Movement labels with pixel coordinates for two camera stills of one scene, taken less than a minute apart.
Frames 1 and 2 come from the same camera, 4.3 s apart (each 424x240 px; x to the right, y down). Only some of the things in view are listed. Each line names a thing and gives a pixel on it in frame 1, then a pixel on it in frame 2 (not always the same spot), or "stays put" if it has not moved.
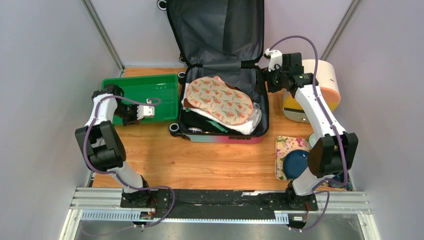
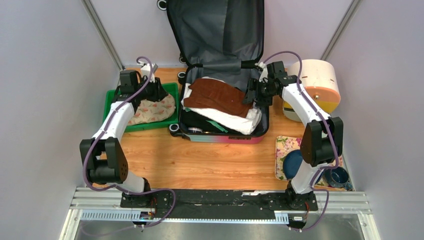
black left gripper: (134, 120) to (158, 91)
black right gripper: (267, 75) to (261, 101)
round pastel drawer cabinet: (327, 79) stays put
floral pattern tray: (284, 144) stays put
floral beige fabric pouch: (219, 101) to (150, 111)
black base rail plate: (221, 204) stays put
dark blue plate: (295, 162) stays put
